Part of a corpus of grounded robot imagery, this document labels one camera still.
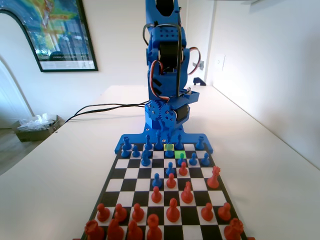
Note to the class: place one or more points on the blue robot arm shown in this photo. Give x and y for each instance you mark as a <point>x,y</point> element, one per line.
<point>167,35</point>

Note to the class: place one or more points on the cardboard box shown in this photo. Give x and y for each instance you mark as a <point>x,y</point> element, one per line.
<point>32,136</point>

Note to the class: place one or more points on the small blue printed part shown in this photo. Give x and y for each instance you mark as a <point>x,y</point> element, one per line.
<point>197,81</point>

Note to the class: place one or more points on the orange chess rook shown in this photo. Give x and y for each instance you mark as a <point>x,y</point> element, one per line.
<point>93,231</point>
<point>233,228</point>

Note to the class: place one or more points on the clear plastic bag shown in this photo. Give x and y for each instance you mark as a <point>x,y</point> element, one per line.
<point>37,122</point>

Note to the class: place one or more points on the orange chess pawn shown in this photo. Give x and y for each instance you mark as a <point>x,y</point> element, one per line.
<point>102,212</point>
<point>170,180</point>
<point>224,212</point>
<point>156,194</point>
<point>137,213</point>
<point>207,212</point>
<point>120,213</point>
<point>183,169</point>

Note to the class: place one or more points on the black white chessboard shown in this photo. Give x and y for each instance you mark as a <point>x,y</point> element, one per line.
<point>140,183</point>

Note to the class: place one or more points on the blue chess bishop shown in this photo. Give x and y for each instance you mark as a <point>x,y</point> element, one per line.
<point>148,142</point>
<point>178,143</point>

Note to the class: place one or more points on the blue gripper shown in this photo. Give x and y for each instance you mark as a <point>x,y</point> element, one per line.
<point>160,113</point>

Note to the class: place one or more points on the framed map poster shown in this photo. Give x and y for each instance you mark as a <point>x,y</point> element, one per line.
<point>62,37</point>

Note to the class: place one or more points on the blue chess pawn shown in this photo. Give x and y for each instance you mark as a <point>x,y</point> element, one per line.
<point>181,158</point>
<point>205,160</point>
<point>192,159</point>
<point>135,151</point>
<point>125,153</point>
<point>145,151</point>
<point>170,168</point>
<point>156,180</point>

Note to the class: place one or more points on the blue base plate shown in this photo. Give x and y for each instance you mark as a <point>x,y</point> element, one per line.
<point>140,137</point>

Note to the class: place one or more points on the grey wall bracket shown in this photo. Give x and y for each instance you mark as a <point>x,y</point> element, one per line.
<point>201,64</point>

